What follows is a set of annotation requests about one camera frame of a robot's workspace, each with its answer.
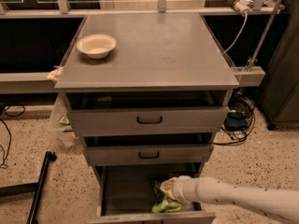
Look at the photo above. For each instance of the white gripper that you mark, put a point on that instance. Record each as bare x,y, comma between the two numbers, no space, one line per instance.
179,188

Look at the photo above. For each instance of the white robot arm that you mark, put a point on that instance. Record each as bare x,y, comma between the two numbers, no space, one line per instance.
278,204

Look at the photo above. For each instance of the grey middle drawer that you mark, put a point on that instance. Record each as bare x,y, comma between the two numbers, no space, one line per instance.
147,149

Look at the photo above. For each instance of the grey drawer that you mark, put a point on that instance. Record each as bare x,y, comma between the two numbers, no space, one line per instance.
127,195
147,149
136,113

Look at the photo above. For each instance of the grey bottom drawer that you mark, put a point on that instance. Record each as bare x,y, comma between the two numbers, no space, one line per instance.
127,195

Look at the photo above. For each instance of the grey top drawer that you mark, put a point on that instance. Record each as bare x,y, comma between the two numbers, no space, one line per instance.
136,113

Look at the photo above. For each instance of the clear plastic bag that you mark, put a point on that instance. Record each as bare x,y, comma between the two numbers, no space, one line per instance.
59,123

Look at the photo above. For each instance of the black metal stand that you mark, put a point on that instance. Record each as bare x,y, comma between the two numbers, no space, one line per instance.
36,188

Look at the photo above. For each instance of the dark grey cabinet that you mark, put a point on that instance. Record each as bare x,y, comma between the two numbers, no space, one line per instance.
279,98

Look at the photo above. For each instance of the white paper bowl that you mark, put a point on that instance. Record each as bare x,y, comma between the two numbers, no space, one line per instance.
96,46

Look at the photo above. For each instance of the yellow crumpled item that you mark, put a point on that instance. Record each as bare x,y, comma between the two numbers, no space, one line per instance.
55,74

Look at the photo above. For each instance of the thin metal rod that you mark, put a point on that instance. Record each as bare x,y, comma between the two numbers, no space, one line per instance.
252,59

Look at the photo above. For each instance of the power strip with plug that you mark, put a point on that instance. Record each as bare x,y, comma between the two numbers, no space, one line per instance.
240,6

